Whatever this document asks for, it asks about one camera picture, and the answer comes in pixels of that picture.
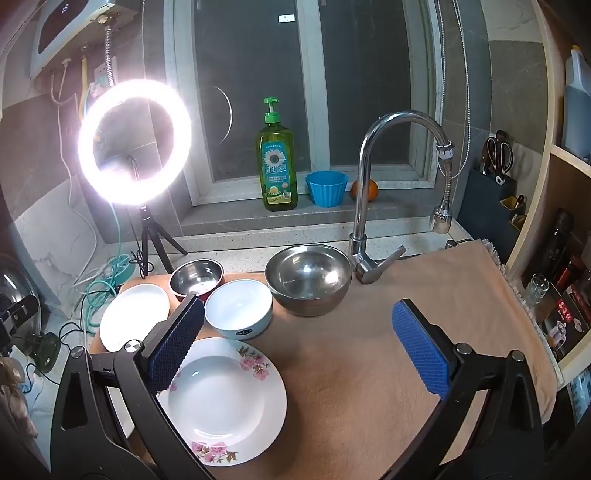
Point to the wall water heater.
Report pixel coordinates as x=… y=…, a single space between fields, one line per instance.
x=64 y=32

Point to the red printed box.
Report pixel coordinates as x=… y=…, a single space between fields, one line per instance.
x=565 y=318

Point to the small steel bowl red outside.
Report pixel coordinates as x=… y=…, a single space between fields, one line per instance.
x=196 y=277

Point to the peach cloth mat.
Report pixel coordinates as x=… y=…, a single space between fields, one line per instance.
x=346 y=369

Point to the steel pot lid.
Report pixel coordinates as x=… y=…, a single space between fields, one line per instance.
x=18 y=281

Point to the kitchen scissors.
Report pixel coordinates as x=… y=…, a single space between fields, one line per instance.
x=496 y=154

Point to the green dish soap bottle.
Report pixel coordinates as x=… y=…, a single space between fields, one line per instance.
x=277 y=175

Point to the white floral plate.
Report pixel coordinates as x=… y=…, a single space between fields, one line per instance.
x=221 y=401

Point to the small glass cup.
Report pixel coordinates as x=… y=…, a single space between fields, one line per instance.
x=535 y=288

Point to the wooden shelf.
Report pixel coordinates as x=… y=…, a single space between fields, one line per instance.
x=568 y=184

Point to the dark oil jug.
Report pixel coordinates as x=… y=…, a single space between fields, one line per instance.
x=577 y=110

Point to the large steel bowl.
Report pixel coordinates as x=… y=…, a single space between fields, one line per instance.
x=304 y=277

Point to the dark green round object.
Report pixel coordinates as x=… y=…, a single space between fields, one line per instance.
x=46 y=353

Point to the black tripod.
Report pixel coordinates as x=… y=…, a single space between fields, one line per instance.
x=147 y=240

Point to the light blue ceramic bowl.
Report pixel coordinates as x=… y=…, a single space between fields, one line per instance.
x=235 y=307

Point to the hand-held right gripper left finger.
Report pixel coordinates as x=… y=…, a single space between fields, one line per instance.
x=178 y=341

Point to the window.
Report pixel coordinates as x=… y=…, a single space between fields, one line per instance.
x=314 y=92

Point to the person's left hand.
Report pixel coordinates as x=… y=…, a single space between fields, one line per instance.
x=11 y=392

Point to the dark bottle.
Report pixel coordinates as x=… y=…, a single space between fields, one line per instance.
x=556 y=244

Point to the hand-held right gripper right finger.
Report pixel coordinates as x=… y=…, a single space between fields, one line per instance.
x=420 y=346

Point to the plain white plate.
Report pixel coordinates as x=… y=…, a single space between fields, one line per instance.
x=131 y=314

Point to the orange fruit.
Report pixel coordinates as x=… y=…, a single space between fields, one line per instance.
x=373 y=190

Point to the dark knife block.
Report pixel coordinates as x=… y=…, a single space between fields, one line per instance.
x=480 y=207

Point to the blue fluted cup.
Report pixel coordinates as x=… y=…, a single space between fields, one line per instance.
x=327 y=189

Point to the chrome faucet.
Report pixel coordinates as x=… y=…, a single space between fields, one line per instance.
x=362 y=207

